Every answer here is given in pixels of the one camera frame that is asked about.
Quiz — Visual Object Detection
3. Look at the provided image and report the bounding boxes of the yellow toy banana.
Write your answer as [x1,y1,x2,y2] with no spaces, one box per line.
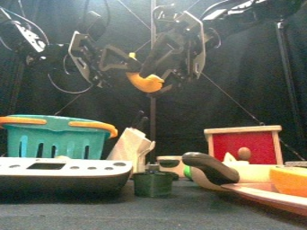
[124,51,165,93]

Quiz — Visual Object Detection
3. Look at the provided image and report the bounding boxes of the red wooden box with knob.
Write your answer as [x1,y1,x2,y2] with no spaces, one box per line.
[203,125,284,166]

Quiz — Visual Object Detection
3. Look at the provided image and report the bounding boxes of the green toy piece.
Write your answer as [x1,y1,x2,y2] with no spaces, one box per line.
[183,164,195,181]

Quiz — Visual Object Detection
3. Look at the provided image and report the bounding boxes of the white toy appliance black base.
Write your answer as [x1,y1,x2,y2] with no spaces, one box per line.
[0,155,134,195]

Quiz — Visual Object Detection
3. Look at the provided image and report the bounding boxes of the dark green cup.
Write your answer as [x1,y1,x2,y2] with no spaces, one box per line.
[132,171,175,199]

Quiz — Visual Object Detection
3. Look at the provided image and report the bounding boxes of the white cylinder toy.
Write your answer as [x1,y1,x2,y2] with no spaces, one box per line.
[233,163,280,184]

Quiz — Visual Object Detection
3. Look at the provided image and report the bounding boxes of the grey flat lid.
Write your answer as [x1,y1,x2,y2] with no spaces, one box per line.
[284,161,307,169]

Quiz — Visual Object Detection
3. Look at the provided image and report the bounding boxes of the orange fruit half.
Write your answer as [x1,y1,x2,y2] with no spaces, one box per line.
[268,165,307,199]

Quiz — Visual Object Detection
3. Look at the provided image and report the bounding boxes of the pink wooden tray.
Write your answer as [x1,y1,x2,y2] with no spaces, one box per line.
[219,181,307,217]

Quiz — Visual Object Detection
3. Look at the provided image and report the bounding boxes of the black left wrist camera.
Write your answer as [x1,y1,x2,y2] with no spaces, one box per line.
[81,10,108,41]

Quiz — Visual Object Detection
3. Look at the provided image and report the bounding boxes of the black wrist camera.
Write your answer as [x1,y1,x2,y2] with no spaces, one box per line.
[81,10,108,41]
[152,4,183,30]

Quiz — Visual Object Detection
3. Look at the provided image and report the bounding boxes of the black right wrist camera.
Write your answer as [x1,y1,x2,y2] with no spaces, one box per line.
[152,4,183,30]

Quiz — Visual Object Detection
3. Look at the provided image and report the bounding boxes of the black vertical frame pole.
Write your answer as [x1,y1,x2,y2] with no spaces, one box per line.
[148,0,159,165]

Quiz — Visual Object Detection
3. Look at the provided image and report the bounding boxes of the black knife handle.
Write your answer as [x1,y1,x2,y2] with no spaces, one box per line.
[136,116,149,131]
[130,110,145,129]

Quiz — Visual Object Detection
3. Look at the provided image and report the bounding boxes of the teal basket orange handles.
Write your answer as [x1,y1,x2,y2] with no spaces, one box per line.
[0,114,120,161]

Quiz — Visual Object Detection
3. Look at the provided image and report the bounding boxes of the black slanted frame pole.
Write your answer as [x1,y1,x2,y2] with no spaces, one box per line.
[273,21,305,142]

